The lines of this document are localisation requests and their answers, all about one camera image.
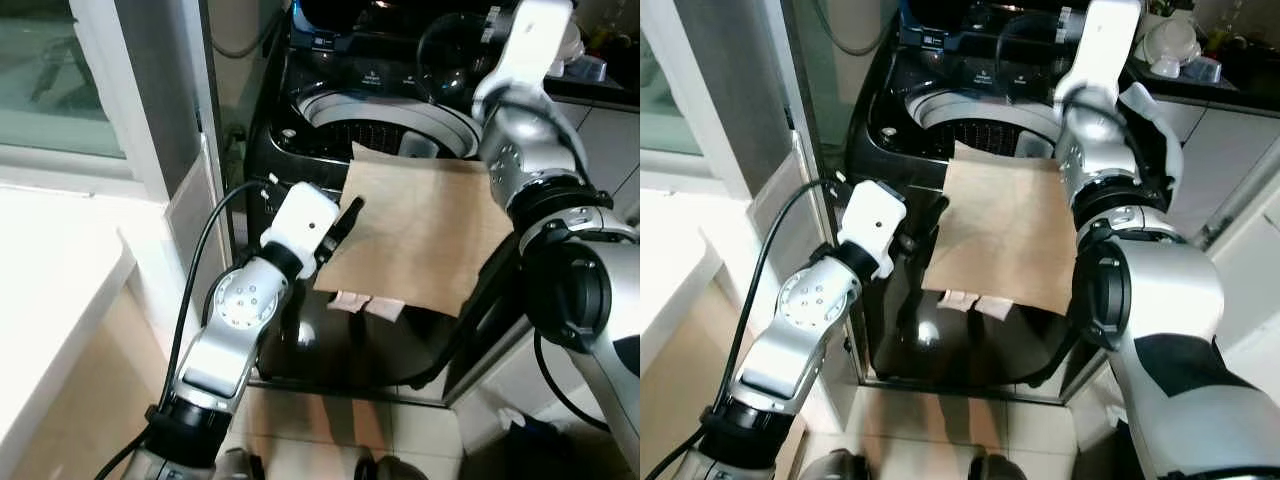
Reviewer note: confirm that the white curved plastic piece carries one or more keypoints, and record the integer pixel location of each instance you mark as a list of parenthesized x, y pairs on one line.
[(1165, 130)]

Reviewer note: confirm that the pale blue plastic container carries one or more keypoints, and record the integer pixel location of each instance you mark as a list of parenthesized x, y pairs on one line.
[(1202, 72), (592, 70)]

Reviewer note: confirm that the light brown garment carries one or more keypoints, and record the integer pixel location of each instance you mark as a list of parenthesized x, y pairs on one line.
[(420, 230), (1010, 230)]

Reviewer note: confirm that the grey door frame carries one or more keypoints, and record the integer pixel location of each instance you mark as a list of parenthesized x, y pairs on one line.
[(150, 80), (740, 80)]

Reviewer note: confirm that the white topped counter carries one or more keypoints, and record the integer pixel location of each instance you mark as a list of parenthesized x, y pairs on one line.
[(50, 260), (670, 260)]

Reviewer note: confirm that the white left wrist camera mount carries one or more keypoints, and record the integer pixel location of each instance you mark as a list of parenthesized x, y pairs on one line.
[(875, 225), (300, 225)]

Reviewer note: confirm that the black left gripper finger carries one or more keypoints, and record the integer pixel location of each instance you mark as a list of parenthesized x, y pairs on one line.
[(928, 214), (352, 214)]

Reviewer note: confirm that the black top-load washing machine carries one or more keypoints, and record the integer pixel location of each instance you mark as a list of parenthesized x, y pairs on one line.
[(930, 80), (300, 130)]

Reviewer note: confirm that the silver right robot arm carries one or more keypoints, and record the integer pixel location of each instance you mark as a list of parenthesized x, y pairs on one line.
[(520, 140), (1160, 290)]

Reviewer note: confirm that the light kitchen cabinet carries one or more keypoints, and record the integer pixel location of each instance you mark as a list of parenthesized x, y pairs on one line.
[(1230, 140)]

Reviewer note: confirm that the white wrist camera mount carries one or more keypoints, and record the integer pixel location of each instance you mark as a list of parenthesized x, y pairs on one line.
[(300, 225), (1110, 40), (535, 40), (875, 225)]

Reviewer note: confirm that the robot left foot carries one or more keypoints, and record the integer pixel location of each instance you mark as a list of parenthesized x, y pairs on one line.
[(240, 467), (835, 467)]

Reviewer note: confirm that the pink fabric piece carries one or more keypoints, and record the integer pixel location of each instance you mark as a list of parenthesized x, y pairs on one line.
[(350, 301), (995, 307), (388, 308), (958, 299)]

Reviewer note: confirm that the glass washer lid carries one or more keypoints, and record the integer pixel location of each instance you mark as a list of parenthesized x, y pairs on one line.
[(450, 60), (1030, 55)]

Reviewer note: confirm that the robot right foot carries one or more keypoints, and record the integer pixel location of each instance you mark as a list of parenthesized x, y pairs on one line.
[(990, 470), (390, 470)]

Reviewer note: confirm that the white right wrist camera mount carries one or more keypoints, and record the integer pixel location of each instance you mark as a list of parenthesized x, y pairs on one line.
[(535, 40), (1110, 40)]

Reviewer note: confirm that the glass window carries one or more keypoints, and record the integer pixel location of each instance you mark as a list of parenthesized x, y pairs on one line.
[(50, 80), (665, 80)]

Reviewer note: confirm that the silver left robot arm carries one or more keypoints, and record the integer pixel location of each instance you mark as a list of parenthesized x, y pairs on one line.
[(240, 300), (810, 300)]

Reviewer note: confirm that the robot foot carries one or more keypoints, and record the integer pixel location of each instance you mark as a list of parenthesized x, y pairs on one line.
[(240, 467), (990, 470), (835, 467), (390, 470)]

